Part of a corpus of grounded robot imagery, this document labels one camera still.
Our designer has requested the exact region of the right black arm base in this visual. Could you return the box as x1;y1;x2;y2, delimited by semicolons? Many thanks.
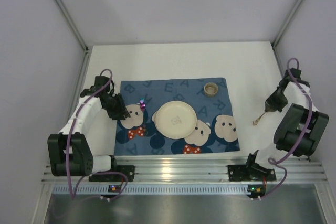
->
227;151;277;182

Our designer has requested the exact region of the left frame post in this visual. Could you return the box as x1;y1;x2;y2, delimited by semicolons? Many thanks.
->
53;0;89;52

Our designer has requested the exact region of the gold spoon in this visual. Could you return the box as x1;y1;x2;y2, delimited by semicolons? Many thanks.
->
253;111;266;126

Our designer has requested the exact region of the aluminium rail frame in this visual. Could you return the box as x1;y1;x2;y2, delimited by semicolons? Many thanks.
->
41;48;328;184

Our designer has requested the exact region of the cream round plate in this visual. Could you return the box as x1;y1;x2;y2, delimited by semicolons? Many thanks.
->
153;101;197;140

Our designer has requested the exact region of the blue cartoon placemat cloth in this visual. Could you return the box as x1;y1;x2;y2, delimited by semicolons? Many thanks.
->
114;77;240;156

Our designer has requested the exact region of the frame post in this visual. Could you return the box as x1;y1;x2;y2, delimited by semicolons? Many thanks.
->
271;0;305;50
53;0;89;52

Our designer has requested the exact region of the small beige cup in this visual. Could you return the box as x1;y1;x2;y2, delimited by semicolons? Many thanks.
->
204;82;218;97

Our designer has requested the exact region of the right frame post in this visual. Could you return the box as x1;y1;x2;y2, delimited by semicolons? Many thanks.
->
271;0;305;50

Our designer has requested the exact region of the perforated cable duct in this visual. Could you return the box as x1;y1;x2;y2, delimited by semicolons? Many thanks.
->
52;184;266;195

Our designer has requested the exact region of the iridescent purple fork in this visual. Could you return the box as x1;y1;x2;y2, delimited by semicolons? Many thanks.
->
139;98;147;136

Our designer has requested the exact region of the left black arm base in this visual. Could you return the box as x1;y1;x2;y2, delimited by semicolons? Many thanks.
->
89;155;135;183

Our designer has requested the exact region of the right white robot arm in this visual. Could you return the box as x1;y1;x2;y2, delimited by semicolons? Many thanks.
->
249;68;329;170

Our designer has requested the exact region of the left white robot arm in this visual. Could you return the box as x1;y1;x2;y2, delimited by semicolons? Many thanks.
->
47;76;130;177

